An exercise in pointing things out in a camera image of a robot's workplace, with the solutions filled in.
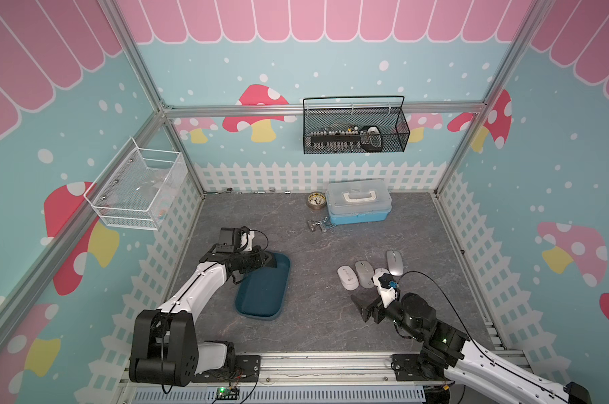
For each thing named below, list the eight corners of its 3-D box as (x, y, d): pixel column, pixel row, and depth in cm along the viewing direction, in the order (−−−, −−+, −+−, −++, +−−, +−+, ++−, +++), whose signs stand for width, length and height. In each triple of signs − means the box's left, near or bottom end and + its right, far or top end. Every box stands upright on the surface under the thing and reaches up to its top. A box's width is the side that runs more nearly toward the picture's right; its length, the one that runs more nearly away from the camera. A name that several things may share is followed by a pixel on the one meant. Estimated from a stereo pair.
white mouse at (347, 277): (346, 293, 91) (347, 289, 89) (335, 271, 97) (336, 267, 94) (359, 288, 92) (360, 284, 90) (348, 266, 98) (349, 262, 96)
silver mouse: (390, 276, 96) (391, 273, 94) (385, 253, 102) (386, 250, 100) (404, 276, 96) (406, 273, 94) (399, 253, 102) (400, 250, 100)
